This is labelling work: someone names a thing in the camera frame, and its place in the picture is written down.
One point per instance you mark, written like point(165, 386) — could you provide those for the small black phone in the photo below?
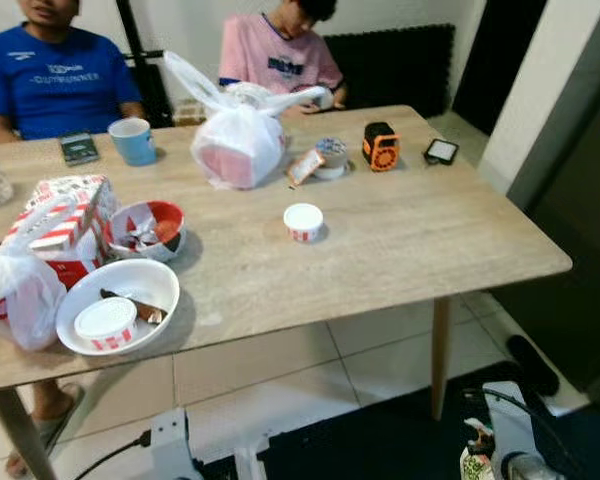
point(441, 152)

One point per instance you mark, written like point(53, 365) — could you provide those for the red white food box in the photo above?
point(65, 225)

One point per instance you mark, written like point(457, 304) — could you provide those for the printed tape roll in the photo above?
point(331, 158)

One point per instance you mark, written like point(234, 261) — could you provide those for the red white lidded tub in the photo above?
point(106, 325)

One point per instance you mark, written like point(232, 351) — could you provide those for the person in pink shirt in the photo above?
point(280, 60)

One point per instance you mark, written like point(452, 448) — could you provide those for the small white plastic bag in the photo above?
point(20, 300)

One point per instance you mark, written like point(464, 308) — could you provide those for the small red white cup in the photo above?
point(303, 222)

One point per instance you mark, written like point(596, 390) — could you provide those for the black slipper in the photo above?
point(533, 365)

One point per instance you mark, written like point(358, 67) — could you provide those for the black foam wall panel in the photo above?
point(390, 70)

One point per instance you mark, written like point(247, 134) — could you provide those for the red white paper bowl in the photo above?
point(150, 235)

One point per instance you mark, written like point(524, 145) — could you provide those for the large white bowl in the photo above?
point(140, 285)

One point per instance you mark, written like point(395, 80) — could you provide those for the person in blue shirt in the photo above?
point(55, 85)

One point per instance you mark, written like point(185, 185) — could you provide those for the tied white plastic bag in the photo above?
point(240, 145)

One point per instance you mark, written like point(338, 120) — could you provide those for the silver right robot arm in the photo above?
point(525, 468)

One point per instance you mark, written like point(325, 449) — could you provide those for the orange edged card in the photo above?
point(305, 168)

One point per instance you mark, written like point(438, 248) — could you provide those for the small black calculator device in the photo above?
point(78, 149)

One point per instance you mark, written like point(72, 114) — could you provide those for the blue mug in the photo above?
point(132, 143)

